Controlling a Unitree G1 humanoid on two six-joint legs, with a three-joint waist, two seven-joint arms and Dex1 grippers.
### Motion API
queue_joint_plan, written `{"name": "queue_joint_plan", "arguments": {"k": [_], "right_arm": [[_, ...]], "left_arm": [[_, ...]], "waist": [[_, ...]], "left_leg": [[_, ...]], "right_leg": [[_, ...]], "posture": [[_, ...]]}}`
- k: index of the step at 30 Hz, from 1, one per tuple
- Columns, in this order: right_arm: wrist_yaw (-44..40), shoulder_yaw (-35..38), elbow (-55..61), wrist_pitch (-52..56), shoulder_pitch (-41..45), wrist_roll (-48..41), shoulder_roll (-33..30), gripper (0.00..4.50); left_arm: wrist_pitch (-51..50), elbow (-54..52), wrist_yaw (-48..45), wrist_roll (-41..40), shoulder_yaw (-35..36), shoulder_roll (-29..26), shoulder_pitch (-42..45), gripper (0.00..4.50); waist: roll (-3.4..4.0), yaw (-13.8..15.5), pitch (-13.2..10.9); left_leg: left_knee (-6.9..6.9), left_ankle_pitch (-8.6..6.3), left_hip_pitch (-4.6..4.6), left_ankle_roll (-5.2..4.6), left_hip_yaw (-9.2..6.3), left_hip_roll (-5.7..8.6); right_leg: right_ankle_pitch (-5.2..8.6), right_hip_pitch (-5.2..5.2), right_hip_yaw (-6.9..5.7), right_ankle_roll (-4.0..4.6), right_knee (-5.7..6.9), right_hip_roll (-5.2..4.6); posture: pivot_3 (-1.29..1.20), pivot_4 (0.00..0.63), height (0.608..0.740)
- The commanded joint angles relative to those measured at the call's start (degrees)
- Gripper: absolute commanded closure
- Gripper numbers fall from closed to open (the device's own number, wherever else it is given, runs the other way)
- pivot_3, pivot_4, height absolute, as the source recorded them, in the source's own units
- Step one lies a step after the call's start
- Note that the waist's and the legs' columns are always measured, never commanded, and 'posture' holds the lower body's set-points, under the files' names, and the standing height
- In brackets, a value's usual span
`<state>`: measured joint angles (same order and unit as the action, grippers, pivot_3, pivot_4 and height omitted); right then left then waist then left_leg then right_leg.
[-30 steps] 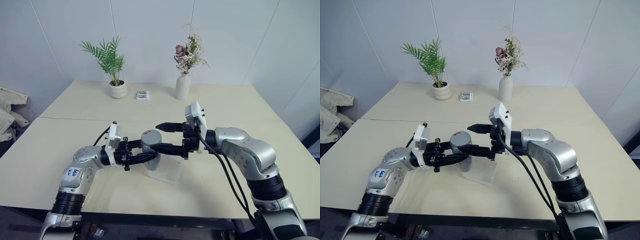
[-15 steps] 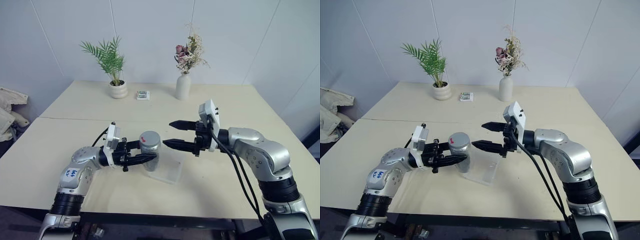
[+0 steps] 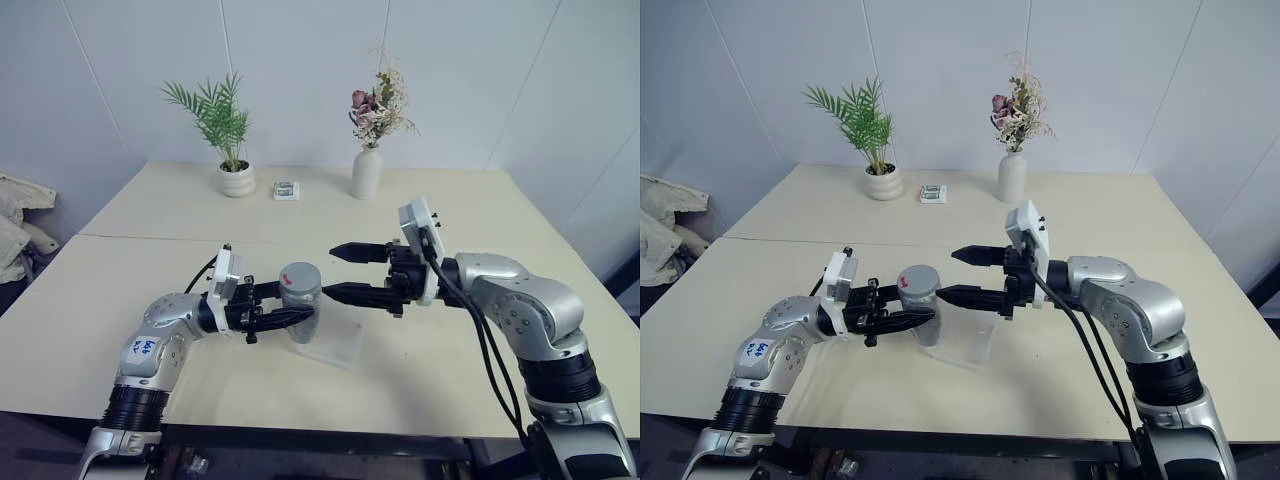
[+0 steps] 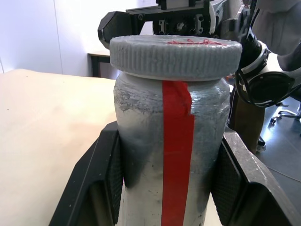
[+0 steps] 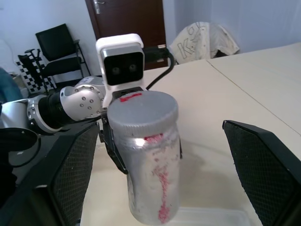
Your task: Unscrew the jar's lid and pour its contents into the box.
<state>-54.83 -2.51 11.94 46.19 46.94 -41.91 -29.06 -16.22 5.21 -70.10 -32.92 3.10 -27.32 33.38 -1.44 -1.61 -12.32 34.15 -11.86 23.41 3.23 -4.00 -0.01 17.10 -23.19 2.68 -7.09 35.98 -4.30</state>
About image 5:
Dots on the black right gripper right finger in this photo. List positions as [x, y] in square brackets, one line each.
[263, 169]

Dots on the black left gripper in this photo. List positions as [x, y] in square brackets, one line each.
[128, 91]

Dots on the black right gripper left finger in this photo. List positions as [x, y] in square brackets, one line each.
[70, 169]

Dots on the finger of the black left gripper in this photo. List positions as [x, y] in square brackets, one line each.
[180, 149]

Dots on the grey ribbed jar lid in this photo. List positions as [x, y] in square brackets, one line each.
[141, 115]

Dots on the silver jar with red marks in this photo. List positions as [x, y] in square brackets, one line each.
[145, 183]

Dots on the clear white plastic box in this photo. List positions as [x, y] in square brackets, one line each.
[211, 216]

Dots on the black rounded robot part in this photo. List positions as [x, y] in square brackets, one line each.
[16, 139]

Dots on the black white checkerboard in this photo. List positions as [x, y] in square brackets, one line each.
[33, 81]

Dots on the blue cloth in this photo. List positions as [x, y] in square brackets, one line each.
[9, 84]

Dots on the white printed cloth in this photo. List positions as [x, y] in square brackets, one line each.
[202, 40]

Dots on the black office chair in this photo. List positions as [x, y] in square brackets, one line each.
[58, 47]

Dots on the dark brown door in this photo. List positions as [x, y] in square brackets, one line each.
[131, 18]

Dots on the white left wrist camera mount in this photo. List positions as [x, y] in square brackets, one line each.
[122, 61]

